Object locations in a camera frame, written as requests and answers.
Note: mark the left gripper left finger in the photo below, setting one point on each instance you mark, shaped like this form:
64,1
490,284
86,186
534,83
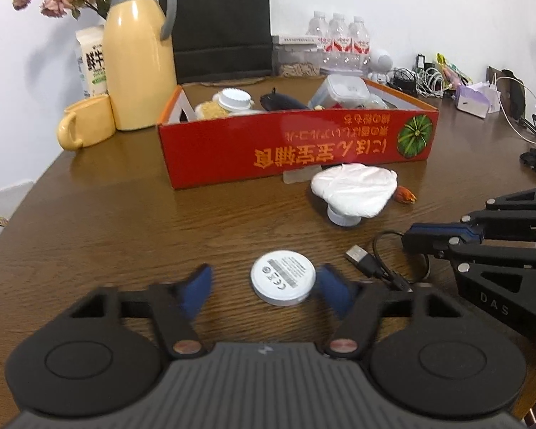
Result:
173,308

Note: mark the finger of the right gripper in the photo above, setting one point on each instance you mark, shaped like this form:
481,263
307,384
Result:
445,240

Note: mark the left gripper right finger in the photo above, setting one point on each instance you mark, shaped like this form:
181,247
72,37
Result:
358,307

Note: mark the white round puck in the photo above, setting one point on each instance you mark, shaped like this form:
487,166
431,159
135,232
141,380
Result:
283,278

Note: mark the clear plastic bead box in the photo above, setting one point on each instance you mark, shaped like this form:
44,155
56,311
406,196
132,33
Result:
340,91

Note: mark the plush toy yellow white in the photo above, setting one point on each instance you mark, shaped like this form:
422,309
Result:
210,110

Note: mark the navy blue pouch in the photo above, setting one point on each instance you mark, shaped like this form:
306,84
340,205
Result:
277,102

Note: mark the white bottle cap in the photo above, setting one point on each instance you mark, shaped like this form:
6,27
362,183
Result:
233,99

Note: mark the small orange object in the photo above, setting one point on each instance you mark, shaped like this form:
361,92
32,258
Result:
404,195

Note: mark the purple tissue pack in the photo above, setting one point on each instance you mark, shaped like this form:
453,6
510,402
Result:
480,99

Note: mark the red orange cardboard box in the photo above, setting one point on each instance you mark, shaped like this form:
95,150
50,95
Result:
210,151

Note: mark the phone stand holder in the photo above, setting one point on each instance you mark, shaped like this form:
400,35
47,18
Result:
516,103

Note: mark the white robot figurine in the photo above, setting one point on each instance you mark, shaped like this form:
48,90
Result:
380,65

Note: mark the water bottle right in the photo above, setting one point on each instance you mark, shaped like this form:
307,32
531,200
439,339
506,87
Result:
360,42

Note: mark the water bottle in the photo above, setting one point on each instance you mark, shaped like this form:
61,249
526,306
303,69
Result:
318,25
360,42
339,41

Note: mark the yellow mug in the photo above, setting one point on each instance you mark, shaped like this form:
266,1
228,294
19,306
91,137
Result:
86,123

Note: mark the water bottle middle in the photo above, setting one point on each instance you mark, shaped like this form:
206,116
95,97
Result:
339,41

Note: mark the clear seed container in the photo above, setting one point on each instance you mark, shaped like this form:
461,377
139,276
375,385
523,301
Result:
296,61

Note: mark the yellow thermos jug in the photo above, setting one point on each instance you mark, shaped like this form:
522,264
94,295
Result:
139,60

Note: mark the water bottle left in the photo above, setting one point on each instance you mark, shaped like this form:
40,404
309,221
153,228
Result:
318,25

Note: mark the flat white red box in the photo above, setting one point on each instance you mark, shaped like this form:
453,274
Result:
301,40

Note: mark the milk carton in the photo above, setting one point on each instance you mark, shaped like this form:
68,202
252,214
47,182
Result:
90,61

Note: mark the black paper bag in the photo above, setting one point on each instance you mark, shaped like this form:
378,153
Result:
216,40

